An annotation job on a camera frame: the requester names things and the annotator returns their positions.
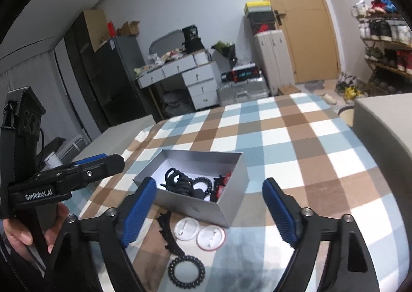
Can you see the person's left hand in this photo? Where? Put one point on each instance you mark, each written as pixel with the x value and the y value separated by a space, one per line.
pixel 59 218

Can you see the wooden shoe rack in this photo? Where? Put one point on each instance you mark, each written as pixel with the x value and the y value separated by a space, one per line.
pixel 386 68

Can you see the white drying rack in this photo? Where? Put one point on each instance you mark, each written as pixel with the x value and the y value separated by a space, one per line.
pixel 77 145

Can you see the black cloth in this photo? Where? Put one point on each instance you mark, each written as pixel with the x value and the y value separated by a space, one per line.
pixel 53 147

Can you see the wooden door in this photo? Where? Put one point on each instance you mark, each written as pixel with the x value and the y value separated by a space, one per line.
pixel 299 37

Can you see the round white pin badge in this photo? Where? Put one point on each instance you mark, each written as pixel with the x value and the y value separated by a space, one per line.
pixel 186 229

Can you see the white desk with drawers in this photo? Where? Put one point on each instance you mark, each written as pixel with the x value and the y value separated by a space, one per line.
pixel 199 82

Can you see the grey arched board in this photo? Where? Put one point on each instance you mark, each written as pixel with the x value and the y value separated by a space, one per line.
pixel 164 40

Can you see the small wooden stool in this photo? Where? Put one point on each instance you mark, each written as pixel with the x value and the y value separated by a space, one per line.
pixel 289 89

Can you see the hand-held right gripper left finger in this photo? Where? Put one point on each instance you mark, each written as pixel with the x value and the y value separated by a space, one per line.
pixel 140 211

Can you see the small black box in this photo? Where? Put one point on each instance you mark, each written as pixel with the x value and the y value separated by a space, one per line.
pixel 226 77

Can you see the red bag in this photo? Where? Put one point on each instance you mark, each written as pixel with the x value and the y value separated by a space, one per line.
pixel 111 29

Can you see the dark wardrobe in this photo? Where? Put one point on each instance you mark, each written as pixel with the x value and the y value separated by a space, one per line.
pixel 83 79

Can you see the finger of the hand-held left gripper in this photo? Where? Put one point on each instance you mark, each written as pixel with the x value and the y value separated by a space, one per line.
pixel 91 159
pixel 103 168

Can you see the pile of loose shoes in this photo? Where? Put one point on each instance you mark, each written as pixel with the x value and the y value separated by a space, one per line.
pixel 349 87

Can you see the shoe rack with shoes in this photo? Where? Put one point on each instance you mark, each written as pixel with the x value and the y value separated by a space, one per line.
pixel 383 29

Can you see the silver suitcase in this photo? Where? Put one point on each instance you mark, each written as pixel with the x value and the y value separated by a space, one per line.
pixel 243 92

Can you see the desk clutter pile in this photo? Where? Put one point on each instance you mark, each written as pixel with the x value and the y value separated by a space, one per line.
pixel 161 60

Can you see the round red-rimmed pin badge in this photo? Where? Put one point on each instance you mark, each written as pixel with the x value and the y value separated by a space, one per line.
pixel 210 238

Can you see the tall flat cardboard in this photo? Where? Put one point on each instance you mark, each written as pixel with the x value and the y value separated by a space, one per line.
pixel 96 29

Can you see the white upright suitcase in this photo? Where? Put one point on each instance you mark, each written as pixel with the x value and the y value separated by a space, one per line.
pixel 275 60

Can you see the dark wrapped bouquet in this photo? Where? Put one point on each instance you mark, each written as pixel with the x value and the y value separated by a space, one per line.
pixel 222 48

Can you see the black box with red stripe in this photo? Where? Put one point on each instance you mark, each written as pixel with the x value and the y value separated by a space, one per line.
pixel 245 73

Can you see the yellow shoe box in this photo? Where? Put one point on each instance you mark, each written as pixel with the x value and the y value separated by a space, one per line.
pixel 257 7

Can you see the grey bundle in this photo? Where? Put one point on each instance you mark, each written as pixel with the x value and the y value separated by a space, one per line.
pixel 177 102

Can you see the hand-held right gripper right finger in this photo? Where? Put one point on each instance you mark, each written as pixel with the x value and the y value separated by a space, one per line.
pixel 280 211

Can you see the black bag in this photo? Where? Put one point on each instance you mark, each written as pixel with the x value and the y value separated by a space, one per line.
pixel 193 39

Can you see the beige slipper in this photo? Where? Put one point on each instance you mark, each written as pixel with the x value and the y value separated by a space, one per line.
pixel 330 98

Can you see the long black hair claw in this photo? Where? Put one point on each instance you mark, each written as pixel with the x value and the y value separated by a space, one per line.
pixel 169 234

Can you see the grey cloth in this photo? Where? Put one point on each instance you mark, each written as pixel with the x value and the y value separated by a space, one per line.
pixel 314 85

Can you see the round dark-rimmed mat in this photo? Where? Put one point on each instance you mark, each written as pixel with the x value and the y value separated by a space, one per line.
pixel 342 116

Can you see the red and black shoe box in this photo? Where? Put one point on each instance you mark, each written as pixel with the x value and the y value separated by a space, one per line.
pixel 264 28

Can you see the silver cardboard box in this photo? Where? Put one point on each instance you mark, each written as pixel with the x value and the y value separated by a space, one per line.
pixel 193 208

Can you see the open cardboard box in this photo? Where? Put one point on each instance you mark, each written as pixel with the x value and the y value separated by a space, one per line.
pixel 128 29

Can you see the grey upholstered block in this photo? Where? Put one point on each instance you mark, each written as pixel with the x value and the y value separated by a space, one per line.
pixel 386 124
pixel 122 131

